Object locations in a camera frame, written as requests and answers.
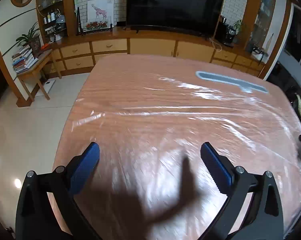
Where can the black television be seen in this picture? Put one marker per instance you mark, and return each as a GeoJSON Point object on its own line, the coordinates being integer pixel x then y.
{"type": "Point", "coordinates": [195, 17]}

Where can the stack of books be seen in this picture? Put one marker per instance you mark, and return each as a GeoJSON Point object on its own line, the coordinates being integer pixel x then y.
{"type": "Point", "coordinates": [23, 60]}

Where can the potted green plant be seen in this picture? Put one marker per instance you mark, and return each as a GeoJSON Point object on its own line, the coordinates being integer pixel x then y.
{"type": "Point", "coordinates": [32, 38]}

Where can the grey table slot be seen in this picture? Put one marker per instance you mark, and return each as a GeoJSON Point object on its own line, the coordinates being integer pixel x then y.
{"type": "Point", "coordinates": [245, 86]}

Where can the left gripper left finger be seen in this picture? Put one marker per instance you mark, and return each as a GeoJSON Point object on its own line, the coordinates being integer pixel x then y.
{"type": "Point", "coordinates": [35, 218]}

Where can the giraffe picture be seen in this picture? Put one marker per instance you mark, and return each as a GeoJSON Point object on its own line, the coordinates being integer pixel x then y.
{"type": "Point", "coordinates": [100, 15]}

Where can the black coffee machine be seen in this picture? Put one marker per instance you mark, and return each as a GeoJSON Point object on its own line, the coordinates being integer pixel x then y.
{"type": "Point", "coordinates": [225, 33]}

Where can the wooden tv cabinet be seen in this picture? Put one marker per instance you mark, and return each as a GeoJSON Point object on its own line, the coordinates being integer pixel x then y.
{"type": "Point", "coordinates": [78, 54]}

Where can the small wooden side table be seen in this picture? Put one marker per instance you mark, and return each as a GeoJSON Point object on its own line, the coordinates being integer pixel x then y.
{"type": "Point", "coordinates": [34, 71]}

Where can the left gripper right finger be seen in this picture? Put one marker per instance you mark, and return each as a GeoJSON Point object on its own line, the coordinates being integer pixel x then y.
{"type": "Point", "coordinates": [253, 207]}

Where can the clear plastic table cover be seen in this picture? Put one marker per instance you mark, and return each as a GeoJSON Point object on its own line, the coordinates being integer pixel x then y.
{"type": "Point", "coordinates": [150, 182]}

